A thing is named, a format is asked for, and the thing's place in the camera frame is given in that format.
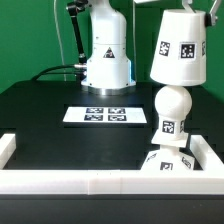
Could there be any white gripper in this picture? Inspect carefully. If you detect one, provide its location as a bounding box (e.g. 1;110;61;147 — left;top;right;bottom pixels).
133;0;194;13

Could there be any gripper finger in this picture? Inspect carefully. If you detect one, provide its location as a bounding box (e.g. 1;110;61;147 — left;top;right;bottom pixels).
205;0;221;27

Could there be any white lamp shade cone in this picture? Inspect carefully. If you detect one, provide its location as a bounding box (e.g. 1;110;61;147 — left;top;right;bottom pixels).
150;9;206;86

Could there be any white lamp bulb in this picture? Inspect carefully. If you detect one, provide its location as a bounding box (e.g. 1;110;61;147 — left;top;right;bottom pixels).
155;85;192;141

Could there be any white lamp base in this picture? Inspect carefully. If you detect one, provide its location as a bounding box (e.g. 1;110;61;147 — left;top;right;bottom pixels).
140;129;196;172

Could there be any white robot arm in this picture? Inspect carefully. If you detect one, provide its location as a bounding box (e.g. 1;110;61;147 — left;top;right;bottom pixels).
82;0;222;95

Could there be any white marker sheet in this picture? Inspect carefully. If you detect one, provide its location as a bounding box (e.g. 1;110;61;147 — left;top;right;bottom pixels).
63;106;147;124

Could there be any white thin cable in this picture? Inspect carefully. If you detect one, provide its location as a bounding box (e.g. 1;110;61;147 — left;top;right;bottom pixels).
53;0;67;82

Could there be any black cable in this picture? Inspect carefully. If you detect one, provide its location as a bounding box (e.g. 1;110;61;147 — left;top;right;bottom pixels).
31;64;88;82

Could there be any white U-shaped border frame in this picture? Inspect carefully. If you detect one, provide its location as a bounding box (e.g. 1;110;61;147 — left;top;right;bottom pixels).
0;134;224;195

